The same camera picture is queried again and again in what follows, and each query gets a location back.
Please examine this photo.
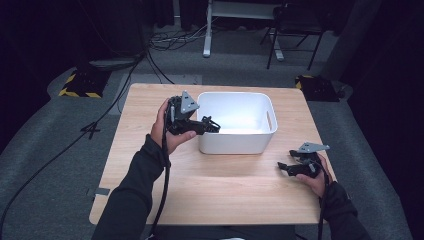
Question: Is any grey round stand base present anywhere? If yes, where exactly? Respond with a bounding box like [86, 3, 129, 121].
[88, 57, 143, 72]

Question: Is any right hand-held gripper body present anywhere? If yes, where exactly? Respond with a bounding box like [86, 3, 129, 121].
[294, 142, 331, 178]

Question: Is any right hand-held gripper cable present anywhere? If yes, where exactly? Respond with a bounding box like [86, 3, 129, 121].
[316, 159, 332, 240]

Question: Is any person's left hand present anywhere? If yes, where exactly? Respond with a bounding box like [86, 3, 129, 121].
[149, 98, 198, 156]

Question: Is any black yellow striped floor base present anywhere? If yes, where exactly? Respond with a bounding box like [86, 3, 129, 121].
[58, 68, 112, 99]
[294, 74, 341, 103]

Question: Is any white plastic storage bin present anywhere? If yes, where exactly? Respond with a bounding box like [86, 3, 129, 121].
[196, 91, 279, 156]

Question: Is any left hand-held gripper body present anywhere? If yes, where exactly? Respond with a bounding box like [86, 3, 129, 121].
[165, 90, 201, 136]

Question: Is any grey curtain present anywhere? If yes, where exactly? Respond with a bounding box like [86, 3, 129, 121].
[321, 0, 384, 81]

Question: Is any thin black floor cable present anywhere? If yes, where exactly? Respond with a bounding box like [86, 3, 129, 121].
[145, 49, 176, 85]

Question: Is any black chair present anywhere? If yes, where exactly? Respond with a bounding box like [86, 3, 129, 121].
[259, 3, 326, 71]

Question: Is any left hand-held gripper cable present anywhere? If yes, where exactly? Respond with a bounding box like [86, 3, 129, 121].
[148, 99, 173, 239]

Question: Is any person's right hand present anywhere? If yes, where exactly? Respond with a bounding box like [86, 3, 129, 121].
[295, 153, 334, 199]

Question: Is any bundle of floor cables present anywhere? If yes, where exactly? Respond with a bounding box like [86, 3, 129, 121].
[148, 24, 208, 52]

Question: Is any hand-held gripper cable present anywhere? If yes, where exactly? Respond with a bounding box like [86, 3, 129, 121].
[148, 99, 173, 239]
[316, 159, 332, 240]

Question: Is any white desk frame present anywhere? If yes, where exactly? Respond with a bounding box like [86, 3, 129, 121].
[202, 0, 285, 62]

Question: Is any thick black floor cable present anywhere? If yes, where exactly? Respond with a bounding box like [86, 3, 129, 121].
[0, 49, 149, 234]

